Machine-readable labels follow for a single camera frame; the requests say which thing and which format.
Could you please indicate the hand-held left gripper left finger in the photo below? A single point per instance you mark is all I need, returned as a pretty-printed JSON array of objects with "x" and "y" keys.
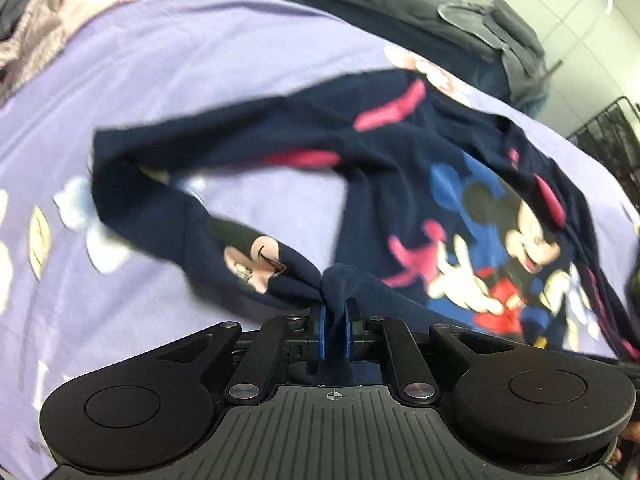
[{"x": 320, "y": 331}]

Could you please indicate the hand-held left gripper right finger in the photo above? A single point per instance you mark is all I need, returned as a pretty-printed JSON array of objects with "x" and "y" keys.
[{"x": 349, "y": 331}]

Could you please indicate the navy cartoon print shirt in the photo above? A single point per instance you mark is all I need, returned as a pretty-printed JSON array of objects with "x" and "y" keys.
[{"x": 400, "y": 160}]

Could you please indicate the purple floral bedsheet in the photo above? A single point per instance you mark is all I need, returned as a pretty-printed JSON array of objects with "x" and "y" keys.
[{"x": 200, "y": 60}]

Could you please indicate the grey folded cloth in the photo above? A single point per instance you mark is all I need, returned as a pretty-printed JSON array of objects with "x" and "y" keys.
[{"x": 492, "y": 22}]

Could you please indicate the pink grey fuzzy cloth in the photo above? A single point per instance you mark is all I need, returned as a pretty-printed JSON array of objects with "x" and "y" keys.
[{"x": 30, "y": 40}]

